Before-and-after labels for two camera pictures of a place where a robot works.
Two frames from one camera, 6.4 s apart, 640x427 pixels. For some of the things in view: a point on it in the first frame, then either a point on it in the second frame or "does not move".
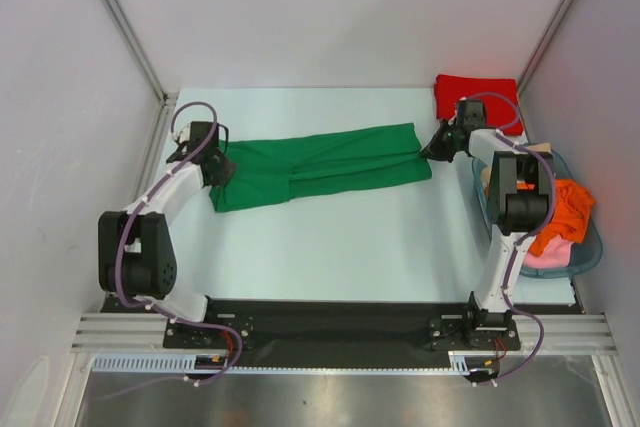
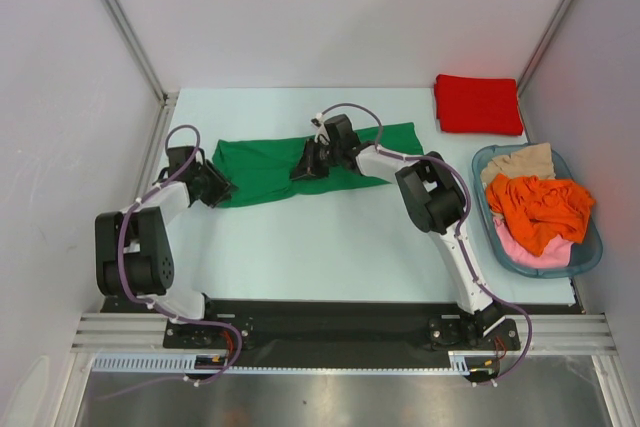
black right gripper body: (448, 133) -> (321, 157)
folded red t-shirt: (499, 95) does not move
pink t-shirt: (556, 254) does not move
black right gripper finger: (434, 149) -> (304, 172)
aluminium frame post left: (124, 23) does not move
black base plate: (344, 326) does not move
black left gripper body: (224, 169) -> (212, 184)
